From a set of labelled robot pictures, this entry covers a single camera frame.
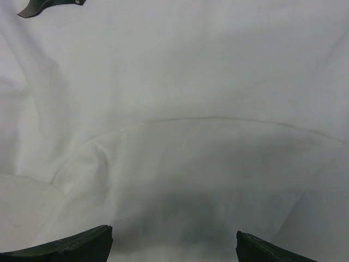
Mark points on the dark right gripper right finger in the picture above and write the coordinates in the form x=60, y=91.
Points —
x=253, y=249

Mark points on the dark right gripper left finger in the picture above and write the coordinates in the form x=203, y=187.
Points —
x=93, y=245

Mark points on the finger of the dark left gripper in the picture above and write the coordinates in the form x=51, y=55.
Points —
x=36, y=7

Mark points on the white t-shirt with robot print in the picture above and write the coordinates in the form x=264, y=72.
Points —
x=178, y=123

